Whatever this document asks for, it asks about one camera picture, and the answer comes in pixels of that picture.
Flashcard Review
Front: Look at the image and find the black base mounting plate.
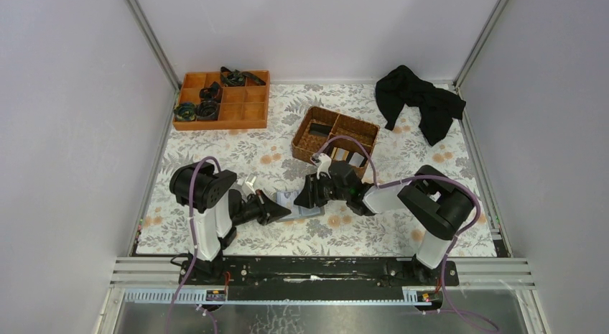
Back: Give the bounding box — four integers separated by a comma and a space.
170, 254, 460, 301

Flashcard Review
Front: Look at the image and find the orange compartment tray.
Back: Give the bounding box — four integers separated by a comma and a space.
172, 67, 270, 131

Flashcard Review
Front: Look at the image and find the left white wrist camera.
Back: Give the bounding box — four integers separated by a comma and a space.
241, 174, 257, 196

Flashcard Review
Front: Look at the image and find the black strap roll middle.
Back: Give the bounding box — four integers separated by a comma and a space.
199, 81, 223, 103

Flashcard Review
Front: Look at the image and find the brown wicker divided basket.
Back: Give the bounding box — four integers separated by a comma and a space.
291, 106, 380, 177

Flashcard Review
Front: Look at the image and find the aluminium frame rail front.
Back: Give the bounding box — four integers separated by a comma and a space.
111, 256, 535, 305

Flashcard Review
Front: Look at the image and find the black credit card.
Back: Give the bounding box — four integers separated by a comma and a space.
309, 122, 333, 138

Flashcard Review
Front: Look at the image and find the black green strap roll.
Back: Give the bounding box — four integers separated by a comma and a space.
173, 101, 198, 122

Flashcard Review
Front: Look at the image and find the black strap roll top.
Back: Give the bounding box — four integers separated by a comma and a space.
220, 66, 266, 88

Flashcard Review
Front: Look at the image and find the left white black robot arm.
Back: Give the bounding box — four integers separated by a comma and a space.
169, 157, 291, 278

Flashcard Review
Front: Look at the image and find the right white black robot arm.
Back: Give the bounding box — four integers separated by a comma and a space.
293, 162, 480, 269

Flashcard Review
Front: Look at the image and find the black crumpled cloth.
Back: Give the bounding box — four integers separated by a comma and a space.
374, 65, 466, 146

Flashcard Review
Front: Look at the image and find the grey leather card holder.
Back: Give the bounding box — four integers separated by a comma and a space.
276, 190, 326, 223

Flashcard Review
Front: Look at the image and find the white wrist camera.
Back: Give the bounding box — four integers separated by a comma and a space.
311, 153, 332, 179
241, 174, 257, 196

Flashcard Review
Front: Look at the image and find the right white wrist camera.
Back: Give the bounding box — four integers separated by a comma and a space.
311, 153, 332, 179

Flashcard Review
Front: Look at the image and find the black strap roll lower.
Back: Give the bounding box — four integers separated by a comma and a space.
195, 100, 221, 122

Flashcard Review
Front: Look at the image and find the floral patterned table mat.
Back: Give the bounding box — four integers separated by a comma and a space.
136, 84, 478, 256

